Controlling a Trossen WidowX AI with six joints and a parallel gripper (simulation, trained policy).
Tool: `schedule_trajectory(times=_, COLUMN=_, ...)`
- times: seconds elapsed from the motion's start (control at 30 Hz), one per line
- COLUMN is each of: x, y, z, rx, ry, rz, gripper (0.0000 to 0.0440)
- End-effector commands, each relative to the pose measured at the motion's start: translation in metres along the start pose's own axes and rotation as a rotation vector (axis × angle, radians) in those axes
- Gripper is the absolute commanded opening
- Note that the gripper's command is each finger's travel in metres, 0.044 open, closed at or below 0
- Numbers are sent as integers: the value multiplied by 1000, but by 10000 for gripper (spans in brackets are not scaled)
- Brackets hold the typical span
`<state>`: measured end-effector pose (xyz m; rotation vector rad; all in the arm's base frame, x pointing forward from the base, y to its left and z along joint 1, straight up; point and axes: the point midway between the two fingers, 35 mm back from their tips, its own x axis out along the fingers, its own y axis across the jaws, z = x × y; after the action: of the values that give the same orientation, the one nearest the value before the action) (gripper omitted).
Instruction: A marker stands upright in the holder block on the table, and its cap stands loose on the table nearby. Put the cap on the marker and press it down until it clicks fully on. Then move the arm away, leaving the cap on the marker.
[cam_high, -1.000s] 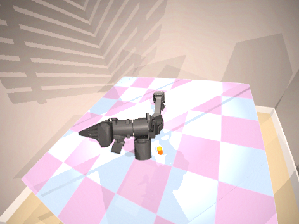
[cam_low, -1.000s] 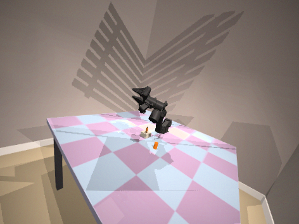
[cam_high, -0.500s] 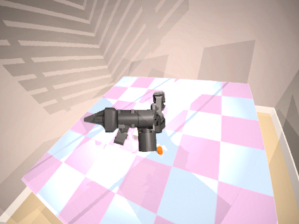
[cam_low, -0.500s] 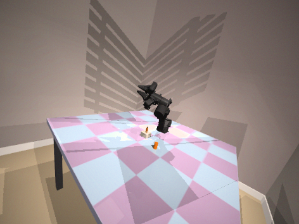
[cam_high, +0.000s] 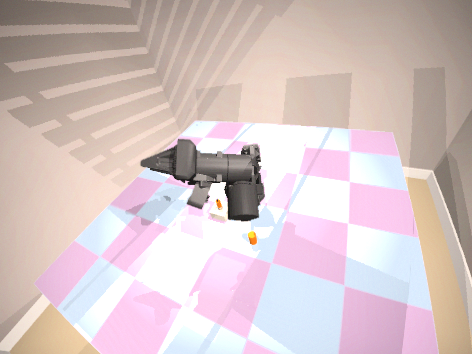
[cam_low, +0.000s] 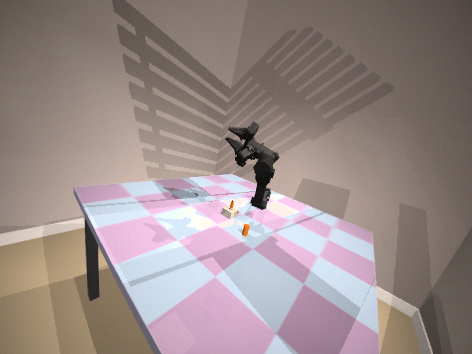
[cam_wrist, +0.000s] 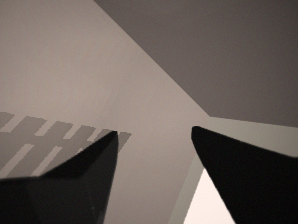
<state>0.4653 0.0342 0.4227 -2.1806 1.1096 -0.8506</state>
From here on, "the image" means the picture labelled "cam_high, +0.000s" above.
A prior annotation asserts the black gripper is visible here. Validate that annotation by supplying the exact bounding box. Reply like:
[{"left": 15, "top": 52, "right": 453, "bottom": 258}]
[{"left": 140, "top": 138, "right": 228, "bottom": 185}]

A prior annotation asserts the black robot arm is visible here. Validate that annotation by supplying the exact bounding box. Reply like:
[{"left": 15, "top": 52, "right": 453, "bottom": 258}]
[{"left": 186, "top": 143, "right": 265, "bottom": 222}]

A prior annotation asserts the brown cylinder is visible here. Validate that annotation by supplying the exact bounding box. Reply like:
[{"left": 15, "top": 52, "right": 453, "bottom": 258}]
[{"left": 248, "top": 231, "right": 257, "bottom": 245}]

